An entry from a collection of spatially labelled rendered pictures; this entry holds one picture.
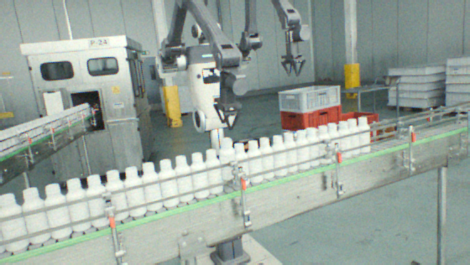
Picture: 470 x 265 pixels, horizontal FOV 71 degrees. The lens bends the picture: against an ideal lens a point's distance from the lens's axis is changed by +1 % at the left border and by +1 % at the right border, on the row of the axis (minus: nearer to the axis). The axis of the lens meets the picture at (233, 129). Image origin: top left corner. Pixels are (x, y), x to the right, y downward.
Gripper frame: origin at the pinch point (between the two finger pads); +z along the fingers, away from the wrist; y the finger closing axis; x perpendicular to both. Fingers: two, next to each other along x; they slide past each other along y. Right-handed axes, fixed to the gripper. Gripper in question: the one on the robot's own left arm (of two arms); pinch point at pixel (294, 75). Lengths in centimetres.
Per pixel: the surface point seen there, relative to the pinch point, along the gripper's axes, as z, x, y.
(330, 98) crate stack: 41, -164, 163
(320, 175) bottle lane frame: 42.9, 4.7, -21.1
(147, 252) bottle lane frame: 52, 80, -22
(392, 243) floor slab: 139, -106, 35
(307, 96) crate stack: 35, -129, 158
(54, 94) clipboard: 9, 120, 373
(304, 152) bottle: 31.7, 10.6, -18.8
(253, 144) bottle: 24.0, 34.0, -17.8
